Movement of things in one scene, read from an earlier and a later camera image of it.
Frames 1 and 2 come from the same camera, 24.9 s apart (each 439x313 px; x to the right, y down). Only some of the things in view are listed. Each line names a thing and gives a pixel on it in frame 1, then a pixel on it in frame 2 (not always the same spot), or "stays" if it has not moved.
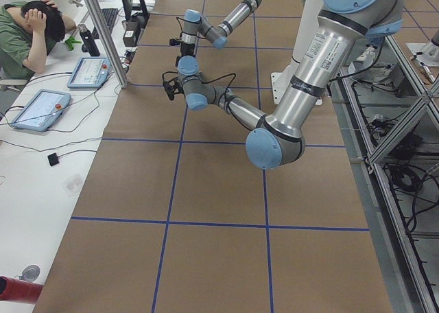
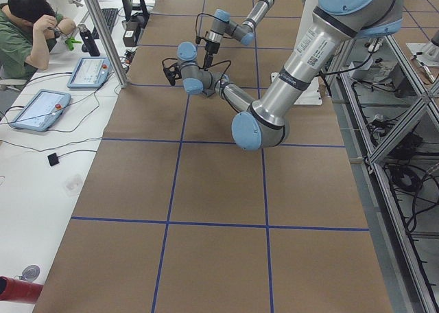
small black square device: (53, 159) stays
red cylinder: (19, 290) stays
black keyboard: (109, 15) stays
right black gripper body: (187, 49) to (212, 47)
